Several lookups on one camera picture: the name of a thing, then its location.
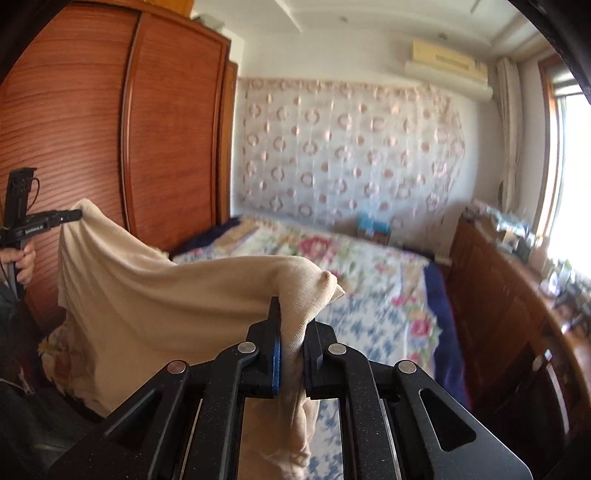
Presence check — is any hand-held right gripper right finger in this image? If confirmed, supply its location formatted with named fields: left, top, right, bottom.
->
left=302, top=318, right=532, bottom=480

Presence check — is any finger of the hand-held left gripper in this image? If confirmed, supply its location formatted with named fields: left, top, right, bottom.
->
left=45, top=209, right=83, bottom=225

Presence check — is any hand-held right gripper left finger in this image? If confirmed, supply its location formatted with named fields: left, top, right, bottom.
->
left=46, top=295, right=282, bottom=480

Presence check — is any beige printed t-shirt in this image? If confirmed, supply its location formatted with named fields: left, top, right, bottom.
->
left=39, top=198, right=346, bottom=480

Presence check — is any person's left hand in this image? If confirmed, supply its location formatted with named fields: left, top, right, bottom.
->
left=0, top=242, right=37, bottom=285

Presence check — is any pink floral blanket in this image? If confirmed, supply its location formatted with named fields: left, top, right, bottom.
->
left=171, top=217, right=445, bottom=365

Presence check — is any navy bed cover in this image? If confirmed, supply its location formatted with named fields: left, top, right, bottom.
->
left=171, top=216, right=468, bottom=411

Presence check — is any wooden slatted wardrobe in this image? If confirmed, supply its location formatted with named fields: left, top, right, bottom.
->
left=0, top=0, right=239, bottom=333

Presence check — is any blue box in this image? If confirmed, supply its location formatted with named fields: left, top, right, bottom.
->
left=358, top=213, right=392, bottom=245

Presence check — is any wooden cabinet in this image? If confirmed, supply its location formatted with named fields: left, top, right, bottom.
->
left=445, top=216, right=591, bottom=416

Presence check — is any dark chair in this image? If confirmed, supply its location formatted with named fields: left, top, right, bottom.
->
left=480, top=350, right=583, bottom=462

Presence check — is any pile of household clutter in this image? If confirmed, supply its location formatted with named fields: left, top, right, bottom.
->
left=462, top=198, right=591, bottom=334

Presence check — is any white wrapped pipe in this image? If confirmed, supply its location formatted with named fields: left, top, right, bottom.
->
left=496, top=58, right=526, bottom=219

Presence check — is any wooden framed window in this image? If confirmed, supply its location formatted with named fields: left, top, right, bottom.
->
left=537, top=52, right=591, bottom=278

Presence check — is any cream air conditioner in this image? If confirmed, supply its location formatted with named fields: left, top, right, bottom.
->
left=405, top=39, right=494, bottom=102

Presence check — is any sheer circle-patterned wall cloth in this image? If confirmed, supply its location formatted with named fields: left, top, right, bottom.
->
left=235, top=76, right=465, bottom=228

